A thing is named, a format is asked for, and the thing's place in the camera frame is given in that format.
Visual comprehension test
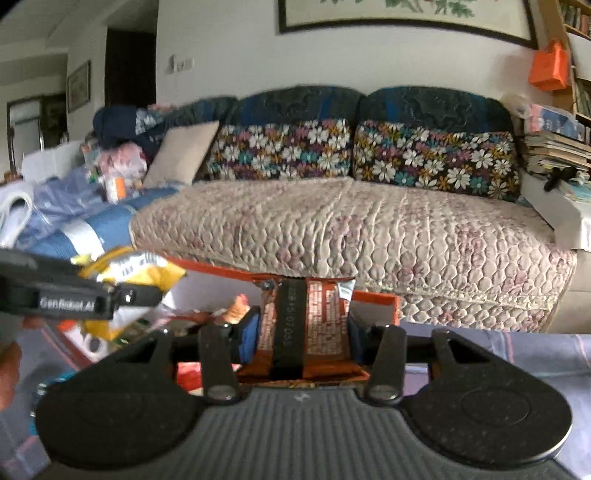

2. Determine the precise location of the left floral cushion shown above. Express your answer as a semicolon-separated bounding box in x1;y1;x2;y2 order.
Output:
205;119;352;180

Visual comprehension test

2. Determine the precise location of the yellow chip bag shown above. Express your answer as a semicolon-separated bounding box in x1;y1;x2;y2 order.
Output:
62;246;186;341

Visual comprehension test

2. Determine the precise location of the stack of books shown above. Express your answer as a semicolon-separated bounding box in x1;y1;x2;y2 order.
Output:
522;131;590;184

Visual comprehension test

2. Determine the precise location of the right floral cushion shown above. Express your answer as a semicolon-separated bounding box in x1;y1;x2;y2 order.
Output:
353;120;521;202

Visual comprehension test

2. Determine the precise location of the wooden bookshelf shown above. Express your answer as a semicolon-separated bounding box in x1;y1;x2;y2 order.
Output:
538;1;590;126

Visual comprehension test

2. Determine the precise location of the beige plain pillow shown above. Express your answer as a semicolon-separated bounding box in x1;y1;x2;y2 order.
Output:
142;121;219;188

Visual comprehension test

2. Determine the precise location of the pink quilted sofa cover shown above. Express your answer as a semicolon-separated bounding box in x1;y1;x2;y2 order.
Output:
129;178;577;332

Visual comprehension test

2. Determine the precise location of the orange paper bag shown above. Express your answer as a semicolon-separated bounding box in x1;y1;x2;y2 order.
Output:
528;39;571;92

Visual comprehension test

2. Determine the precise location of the red-brown snack bar packet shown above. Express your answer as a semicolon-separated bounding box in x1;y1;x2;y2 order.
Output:
238;276;368;384

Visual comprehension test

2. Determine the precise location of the white cloth on sofa arm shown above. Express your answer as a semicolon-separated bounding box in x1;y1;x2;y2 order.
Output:
521;172;590;252

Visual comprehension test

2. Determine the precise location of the dark blue sofa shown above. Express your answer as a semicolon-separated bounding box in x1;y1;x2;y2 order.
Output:
91;85;523;203

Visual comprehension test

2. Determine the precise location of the orange cardboard box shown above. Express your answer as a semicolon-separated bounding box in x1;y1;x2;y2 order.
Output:
58;249;400;392

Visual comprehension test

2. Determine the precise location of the floral cushion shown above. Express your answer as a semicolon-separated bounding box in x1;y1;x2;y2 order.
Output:
353;120;521;202
205;119;352;180

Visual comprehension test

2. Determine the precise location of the framed flower painting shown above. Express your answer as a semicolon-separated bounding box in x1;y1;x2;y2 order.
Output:
277;0;538;49

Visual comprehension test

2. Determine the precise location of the small framed wall picture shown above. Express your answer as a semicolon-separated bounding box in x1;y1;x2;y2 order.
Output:
66;60;91;113

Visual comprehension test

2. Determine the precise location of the blue plaid tablecloth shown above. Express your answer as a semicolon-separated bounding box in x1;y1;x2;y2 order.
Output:
1;325;590;479

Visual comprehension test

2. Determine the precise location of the white wall switch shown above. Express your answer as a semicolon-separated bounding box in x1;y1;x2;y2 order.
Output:
166;55;194;74

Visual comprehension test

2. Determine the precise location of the blue striped bedding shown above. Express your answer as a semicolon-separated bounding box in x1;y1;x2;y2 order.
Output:
1;167;180;260

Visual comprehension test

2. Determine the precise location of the person's left hand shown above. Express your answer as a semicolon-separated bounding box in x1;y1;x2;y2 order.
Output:
0;341;22;411

